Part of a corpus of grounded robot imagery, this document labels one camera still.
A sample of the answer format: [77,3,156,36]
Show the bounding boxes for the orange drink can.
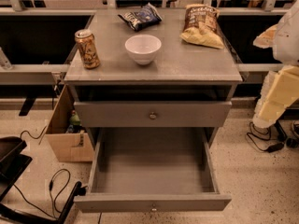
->
[75,29,100,69]

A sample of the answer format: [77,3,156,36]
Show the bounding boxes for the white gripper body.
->
[272,0,299,65]

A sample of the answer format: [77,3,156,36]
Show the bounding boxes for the black floor cable left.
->
[12,168,72,220]

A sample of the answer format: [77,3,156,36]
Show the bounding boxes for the blue chip bag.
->
[118,3,162,32]

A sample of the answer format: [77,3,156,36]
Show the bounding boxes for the black cable power adapter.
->
[246,122,284,153]

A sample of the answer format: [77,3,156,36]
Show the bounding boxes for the brown yellow chip bag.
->
[180,4,224,49]

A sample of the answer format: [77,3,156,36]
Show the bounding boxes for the grey top drawer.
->
[74,101,232,128]

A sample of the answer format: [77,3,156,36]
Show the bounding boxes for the green bottle in box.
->
[69,110,81,126]

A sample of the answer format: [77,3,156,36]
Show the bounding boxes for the open grey middle drawer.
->
[75,128,231,213]

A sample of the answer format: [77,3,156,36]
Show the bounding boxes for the grey drawer cabinet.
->
[65,8,241,141]

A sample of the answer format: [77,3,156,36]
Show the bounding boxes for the cardboard box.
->
[45,86,94,162]

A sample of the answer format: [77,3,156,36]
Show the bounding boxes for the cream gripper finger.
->
[252,65,299,128]
[253,24,278,49]

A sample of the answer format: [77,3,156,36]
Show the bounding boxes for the black chair base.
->
[0,136,88,224]

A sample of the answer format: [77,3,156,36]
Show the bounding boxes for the white ceramic bowl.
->
[125,35,162,65]

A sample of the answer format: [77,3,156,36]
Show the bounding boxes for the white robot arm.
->
[252,1,299,128]

